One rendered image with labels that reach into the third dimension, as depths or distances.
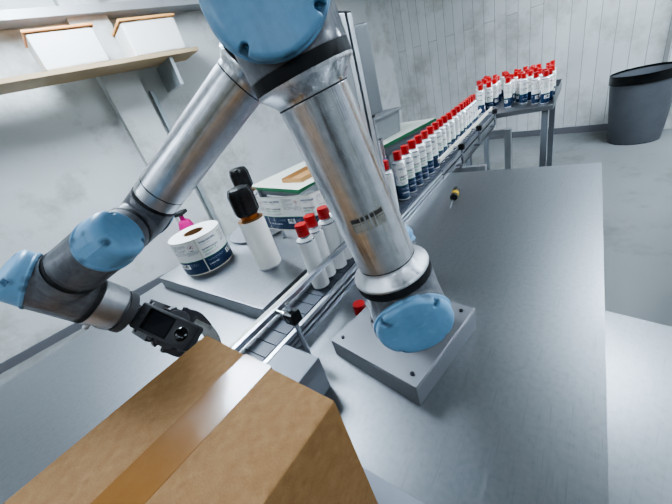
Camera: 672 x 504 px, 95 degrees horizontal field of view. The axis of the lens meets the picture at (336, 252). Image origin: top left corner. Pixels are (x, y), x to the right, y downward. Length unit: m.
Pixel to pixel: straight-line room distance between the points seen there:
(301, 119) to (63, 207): 3.45
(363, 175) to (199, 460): 0.33
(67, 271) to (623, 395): 0.85
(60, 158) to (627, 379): 3.78
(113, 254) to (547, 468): 0.67
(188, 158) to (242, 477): 0.42
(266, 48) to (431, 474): 0.60
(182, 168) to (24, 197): 3.21
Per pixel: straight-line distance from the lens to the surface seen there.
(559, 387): 0.70
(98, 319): 0.61
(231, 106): 0.51
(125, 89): 3.72
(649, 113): 4.58
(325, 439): 0.34
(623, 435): 0.67
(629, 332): 0.82
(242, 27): 0.34
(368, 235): 0.39
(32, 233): 3.75
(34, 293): 0.58
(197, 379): 0.43
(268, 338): 0.82
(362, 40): 0.84
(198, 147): 0.53
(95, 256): 0.50
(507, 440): 0.63
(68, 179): 3.71
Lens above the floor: 1.38
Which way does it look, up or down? 28 degrees down
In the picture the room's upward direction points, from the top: 17 degrees counter-clockwise
